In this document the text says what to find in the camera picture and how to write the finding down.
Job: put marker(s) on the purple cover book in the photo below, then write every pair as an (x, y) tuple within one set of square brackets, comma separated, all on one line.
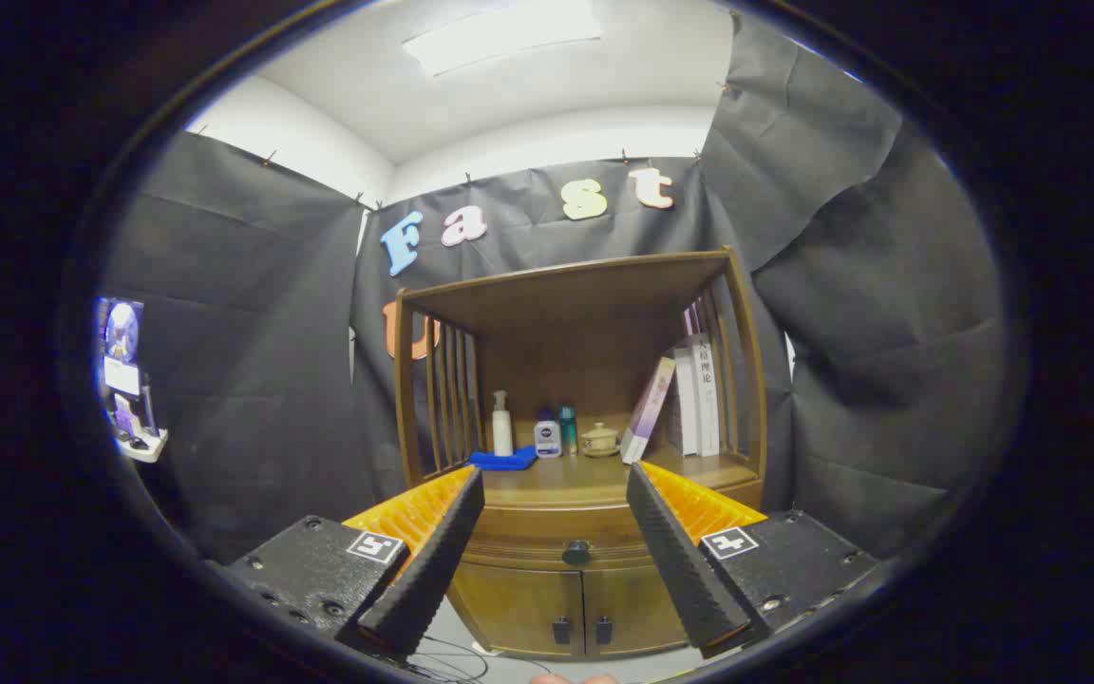
[(647, 408)]

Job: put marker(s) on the ceiling light panel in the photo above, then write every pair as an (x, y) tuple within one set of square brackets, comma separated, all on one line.
[(499, 38)]

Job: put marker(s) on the blue folded towel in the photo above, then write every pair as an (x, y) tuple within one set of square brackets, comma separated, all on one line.
[(504, 461)]

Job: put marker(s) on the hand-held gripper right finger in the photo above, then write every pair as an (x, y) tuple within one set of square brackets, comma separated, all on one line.
[(675, 570)]

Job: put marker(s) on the blue wall poster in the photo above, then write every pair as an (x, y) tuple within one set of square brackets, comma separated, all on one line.
[(122, 332)]

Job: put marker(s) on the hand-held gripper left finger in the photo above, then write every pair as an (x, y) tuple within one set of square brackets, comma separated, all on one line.
[(433, 570)]

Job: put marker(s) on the wooden cabinet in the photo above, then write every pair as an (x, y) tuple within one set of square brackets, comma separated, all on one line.
[(556, 323)]

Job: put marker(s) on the white pump bottle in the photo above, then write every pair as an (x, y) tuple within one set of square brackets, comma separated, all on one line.
[(502, 432)]

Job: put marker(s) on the white lotion bottle blue cap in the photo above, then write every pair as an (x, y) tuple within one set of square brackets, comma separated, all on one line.
[(547, 439)]

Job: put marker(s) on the wooden countertop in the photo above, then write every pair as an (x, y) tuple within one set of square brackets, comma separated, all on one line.
[(566, 478)]

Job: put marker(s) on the wooden cabinet door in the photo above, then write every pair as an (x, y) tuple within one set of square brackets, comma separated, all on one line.
[(518, 603), (637, 608)]

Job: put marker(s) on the wooden drawer with black knob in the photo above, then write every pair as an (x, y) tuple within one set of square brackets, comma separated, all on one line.
[(547, 527)]

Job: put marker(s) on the patterned cover book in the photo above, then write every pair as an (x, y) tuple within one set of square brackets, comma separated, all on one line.
[(688, 408)]

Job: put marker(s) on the teal glass bottle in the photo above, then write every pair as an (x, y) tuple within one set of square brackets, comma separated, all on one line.
[(568, 427)]

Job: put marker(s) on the white cluttered shelf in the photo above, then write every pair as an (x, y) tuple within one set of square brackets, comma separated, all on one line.
[(143, 446)]

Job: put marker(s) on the white spine book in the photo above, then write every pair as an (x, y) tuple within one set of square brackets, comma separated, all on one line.
[(708, 418)]

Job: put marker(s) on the lidded ceramic teacup with saucer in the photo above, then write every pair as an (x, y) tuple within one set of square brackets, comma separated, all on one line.
[(599, 442)]

